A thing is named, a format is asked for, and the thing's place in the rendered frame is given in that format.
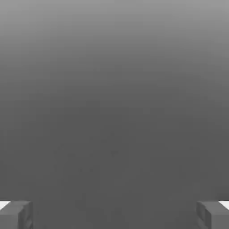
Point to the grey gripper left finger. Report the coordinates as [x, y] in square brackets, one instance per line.
[14, 215]

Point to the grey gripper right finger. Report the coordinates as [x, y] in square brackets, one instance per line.
[214, 215]

